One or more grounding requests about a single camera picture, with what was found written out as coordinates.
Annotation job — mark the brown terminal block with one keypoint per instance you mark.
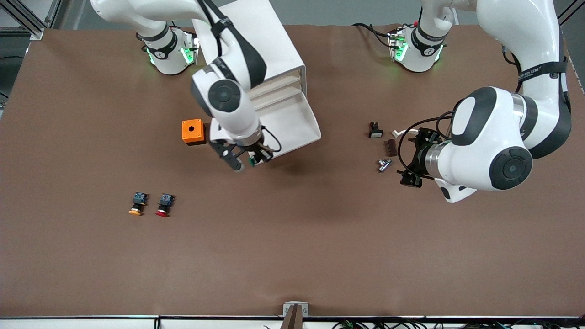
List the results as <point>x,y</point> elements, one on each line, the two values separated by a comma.
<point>391,147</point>

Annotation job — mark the orange button box with hole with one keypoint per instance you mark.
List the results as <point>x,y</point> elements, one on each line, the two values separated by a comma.
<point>193,131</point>

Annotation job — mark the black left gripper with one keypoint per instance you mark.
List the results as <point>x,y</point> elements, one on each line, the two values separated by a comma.
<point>419,157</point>

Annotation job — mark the white table edge rail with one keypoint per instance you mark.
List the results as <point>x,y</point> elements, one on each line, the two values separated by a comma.
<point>91,323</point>

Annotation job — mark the base connector block green light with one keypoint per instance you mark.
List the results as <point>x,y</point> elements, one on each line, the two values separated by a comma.
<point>397,45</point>
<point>189,48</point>

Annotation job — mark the small silver metal connector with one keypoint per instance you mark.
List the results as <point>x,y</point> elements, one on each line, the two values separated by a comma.
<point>384,165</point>

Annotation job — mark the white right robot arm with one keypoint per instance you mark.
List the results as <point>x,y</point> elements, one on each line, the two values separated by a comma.
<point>233,114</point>

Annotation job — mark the black rectangular white push button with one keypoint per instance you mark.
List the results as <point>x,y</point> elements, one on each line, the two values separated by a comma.
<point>375,130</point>

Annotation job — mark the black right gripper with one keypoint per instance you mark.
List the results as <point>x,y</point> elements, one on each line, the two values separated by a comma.
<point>258,149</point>

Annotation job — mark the red mushroom push button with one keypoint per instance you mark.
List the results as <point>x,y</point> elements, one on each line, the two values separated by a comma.
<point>164,205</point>

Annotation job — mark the yellow mushroom push button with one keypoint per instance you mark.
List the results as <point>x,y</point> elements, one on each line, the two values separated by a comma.
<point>137,204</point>

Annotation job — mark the grey bracket with brown post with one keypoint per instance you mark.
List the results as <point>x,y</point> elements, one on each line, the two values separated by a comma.
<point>295,308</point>

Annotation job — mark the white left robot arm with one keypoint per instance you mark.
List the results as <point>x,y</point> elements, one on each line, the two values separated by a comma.
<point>493,151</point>

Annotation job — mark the white curved plastic bracket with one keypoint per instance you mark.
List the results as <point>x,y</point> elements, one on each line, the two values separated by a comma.
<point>396,134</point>

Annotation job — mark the aluminium frame profile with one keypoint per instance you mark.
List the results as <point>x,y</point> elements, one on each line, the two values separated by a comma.
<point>34,27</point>
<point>571,11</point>

